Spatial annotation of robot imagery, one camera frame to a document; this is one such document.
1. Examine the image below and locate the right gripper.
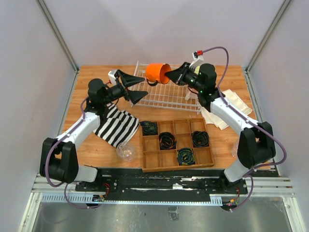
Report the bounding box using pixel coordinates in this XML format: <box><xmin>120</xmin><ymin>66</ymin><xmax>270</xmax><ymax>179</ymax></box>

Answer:
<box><xmin>165</xmin><ymin>62</ymin><xmax>204</xmax><ymax>93</ymax></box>

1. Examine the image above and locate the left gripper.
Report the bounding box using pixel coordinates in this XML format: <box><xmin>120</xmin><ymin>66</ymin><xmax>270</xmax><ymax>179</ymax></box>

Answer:
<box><xmin>102</xmin><ymin>70</ymin><xmax>148</xmax><ymax>105</ymax></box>

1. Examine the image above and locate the orange enamel mug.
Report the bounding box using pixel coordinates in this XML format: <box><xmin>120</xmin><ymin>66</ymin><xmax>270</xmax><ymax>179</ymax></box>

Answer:
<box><xmin>145</xmin><ymin>63</ymin><xmax>171</xmax><ymax>87</ymax></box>

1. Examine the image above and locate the yellow-green mug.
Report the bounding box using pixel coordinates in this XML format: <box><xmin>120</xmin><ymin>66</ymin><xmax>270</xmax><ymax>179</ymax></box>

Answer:
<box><xmin>194</xmin><ymin>66</ymin><xmax>200</xmax><ymax>75</ymax></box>

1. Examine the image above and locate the pink white mug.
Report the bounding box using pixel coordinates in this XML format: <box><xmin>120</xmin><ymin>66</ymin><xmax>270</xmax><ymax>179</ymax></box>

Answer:
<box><xmin>184</xmin><ymin>87</ymin><xmax>198</xmax><ymax>101</ymax></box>

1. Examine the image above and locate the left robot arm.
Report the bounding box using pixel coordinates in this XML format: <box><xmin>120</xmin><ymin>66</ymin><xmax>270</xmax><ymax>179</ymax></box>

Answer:
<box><xmin>40</xmin><ymin>70</ymin><xmax>148</xmax><ymax>191</ymax></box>

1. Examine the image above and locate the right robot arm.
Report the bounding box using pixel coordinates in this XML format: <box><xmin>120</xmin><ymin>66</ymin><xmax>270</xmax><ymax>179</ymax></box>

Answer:
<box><xmin>165</xmin><ymin>62</ymin><xmax>276</xmax><ymax>193</ymax></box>

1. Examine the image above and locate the black white striped cloth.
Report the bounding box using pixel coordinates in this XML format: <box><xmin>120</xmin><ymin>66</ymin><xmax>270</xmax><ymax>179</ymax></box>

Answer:
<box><xmin>93</xmin><ymin>103</ymin><xmax>140</xmax><ymax>148</ymax></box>

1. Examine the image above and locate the rolled belt top left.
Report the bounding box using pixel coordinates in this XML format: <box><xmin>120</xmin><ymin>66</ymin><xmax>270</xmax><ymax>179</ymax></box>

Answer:
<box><xmin>140</xmin><ymin>121</ymin><xmax>158</xmax><ymax>136</ymax></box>

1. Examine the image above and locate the rolled belt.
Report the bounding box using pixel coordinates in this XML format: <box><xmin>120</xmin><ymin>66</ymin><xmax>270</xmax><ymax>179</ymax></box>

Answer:
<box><xmin>140</xmin><ymin>121</ymin><xmax>158</xmax><ymax>136</ymax></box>
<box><xmin>176</xmin><ymin>147</ymin><xmax>196</xmax><ymax>165</ymax></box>
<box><xmin>159</xmin><ymin>132</ymin><xmax>177</xmax><ymax>150</ymax></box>
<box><xmin>192</xmin><ymin>131</ymin><xmax>210</xmax><ymax>147</ymax></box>

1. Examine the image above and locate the cream folded cloth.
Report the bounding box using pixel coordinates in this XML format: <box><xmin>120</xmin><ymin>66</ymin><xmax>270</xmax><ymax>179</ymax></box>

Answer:
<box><xmin>201</xmin><ymin>89</ymin><xmax>253</xmax><ymax>130</ymax></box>

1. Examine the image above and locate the clear plastic cup left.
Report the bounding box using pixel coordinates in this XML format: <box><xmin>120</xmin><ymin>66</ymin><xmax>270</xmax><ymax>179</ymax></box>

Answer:
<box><xmin>116</xmin><ymin>142</ymin><xmax>135</xmax><ymax>161</ymax></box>

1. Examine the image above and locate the clear plastic cup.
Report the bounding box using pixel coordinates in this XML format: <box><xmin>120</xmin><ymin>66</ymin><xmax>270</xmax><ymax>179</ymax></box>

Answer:
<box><xmin>231</xmin><ymin>141</ymin><xmax>239</xmax><ymax>158</ymax></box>
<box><xmin>116</xmin><ymin>142</ymin><xmax>135</xmax><ymax>161</ymax></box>

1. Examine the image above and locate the rolled belt middle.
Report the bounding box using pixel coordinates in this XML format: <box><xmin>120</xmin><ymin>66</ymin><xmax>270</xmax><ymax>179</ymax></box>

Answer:
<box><xmin>159</xmin><ymin>132</ymin><xmax>177</xmax><ymax>150</ymax></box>

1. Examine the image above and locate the rolled belt right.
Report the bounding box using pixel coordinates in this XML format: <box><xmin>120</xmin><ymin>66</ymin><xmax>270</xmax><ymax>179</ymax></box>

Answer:
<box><xmin>192</xmin><ymin>131</ymin><xmax>210</xmax><ymax>147</ymax></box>

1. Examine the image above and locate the wooden compartment tray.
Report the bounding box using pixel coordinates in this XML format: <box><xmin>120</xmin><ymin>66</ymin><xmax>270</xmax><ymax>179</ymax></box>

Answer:
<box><xmin>141</xmin><ymin>118</ymin><xmax>215</xmax><ymax>173</ymax></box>

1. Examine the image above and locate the rolled belt bottom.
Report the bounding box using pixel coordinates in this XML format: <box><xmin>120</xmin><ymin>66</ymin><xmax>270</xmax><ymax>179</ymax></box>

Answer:
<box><xmin>176</xmin><ymin>147</ymin><xmax>196</xmax><ymax>165</ymax></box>

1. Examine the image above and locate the clear plastic cup right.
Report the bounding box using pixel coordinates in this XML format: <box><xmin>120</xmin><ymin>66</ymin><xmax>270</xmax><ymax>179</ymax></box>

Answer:
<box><xmin>231</xmin><ymin>141</ymin><xmax>239</xmax><ymax>158</ymax></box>

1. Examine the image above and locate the white wire dish rack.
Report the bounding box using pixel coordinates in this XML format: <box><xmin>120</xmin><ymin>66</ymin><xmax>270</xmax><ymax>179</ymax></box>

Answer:
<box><xmin>129</xmin><ymin>61</ymin><xmax>202</xmax><ymax>114</ymax></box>

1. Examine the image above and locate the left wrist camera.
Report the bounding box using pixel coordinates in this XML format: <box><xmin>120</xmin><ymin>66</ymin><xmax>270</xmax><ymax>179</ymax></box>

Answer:
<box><xmin>108</xmin><ymin>70</ymin><xmax>118</xmax><ymax>85</ymax></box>

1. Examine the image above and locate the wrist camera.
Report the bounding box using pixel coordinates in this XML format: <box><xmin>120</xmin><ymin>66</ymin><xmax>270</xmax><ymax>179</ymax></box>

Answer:
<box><xmin>189</xmin><ymin>50</ymin><xmax>204</xmax><ymax>70</ymax></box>
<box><xmin>108</xmin><ymin>70</ymin><xmax>118</xmax><ymax>85</ymax></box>

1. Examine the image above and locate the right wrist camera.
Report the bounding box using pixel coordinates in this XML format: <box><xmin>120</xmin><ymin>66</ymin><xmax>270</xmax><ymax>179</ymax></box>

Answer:
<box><xmin>189</xmin><ymin>50</ymin><xmax>204</xmax><ymax>70</ymax></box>

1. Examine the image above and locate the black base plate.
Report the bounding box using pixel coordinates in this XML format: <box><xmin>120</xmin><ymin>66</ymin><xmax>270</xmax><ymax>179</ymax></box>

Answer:
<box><xmin>75</xmin><ymin>168</ymin><xmax>248</xmax><ymax>203</ymax></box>

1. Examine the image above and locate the aluminium rail frame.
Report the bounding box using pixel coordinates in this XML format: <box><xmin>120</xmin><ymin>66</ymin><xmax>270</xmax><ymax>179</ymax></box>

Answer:
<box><xmin>19</xmin><ymin>168</ymin><xmax>307</xmax><ymax>232</ymax></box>

